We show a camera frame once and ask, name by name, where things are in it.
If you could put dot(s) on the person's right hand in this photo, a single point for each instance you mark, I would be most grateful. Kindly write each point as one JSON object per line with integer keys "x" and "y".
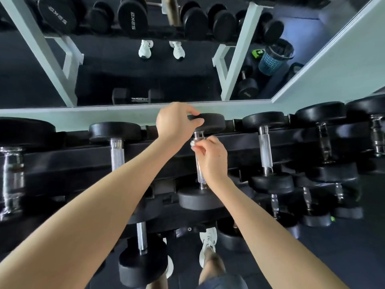
{"x": 215, "y": 162}

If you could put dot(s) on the person's left hand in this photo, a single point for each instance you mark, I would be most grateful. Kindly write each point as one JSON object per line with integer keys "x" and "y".
{"x": 174, "y": 123}

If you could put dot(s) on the white wet wipe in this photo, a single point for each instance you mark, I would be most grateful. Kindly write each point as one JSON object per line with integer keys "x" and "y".
{"x": 192, "y": 143}

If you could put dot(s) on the person's right forearm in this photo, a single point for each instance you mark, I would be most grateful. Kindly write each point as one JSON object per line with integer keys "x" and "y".
{"x": 270, "y": 246}

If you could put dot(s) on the person's left forearm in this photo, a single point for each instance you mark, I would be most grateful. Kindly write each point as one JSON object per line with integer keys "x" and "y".
{"x": 84, "y": 213}

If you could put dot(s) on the medium black dumbbell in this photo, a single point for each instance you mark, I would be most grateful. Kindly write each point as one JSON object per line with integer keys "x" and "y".
{"x": 290, "y": 225}
{"x": 228, "y": 237}

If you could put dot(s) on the person's right white sneaker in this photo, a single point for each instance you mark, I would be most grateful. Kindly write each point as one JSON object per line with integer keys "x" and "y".
{"x": 207, "y": 240}

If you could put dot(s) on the person's white sneaker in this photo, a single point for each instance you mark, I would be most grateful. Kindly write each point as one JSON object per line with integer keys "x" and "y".
{"x": 207, "y": 240}
{"x": 170, "y": 267}

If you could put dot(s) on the person's right leg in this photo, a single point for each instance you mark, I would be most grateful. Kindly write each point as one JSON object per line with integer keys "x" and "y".
{"x": 212, "y": 264}

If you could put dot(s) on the person's left white sneaker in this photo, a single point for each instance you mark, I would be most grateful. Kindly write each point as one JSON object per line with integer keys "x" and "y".
{"x": 170, "y": 267}

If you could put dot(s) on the black dumbbell rack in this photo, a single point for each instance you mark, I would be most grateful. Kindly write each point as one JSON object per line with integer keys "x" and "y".
{"x": 60, "y": 162}

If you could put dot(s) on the large black dumbbell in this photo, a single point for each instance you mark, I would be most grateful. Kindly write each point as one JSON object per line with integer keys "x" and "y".
{"x": 141, "y": 267}

